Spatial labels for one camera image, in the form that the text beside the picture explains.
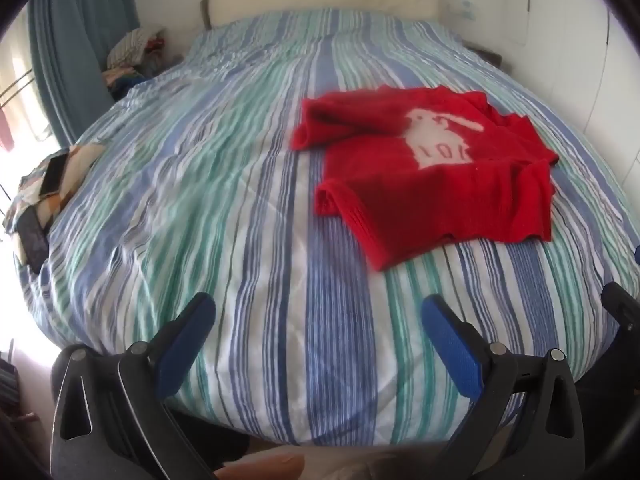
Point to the pile of clothes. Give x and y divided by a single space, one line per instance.
138 57

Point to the dark nightstand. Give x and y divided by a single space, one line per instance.
491 57

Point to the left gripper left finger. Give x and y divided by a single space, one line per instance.
110 419

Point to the smartphone on cushion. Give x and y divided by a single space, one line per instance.
53 177

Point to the person's left hand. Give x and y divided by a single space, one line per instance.
272 467

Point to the red knit sweater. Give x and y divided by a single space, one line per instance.
409 170

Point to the wall socket with blue stickers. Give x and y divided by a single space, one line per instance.
462 10

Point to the striped blue green duvet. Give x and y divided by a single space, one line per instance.
197 191

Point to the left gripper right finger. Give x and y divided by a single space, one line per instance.
547 441

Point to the white wardrobe doors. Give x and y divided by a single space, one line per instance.
577 57

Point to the teal curtain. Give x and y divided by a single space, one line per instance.
69 42

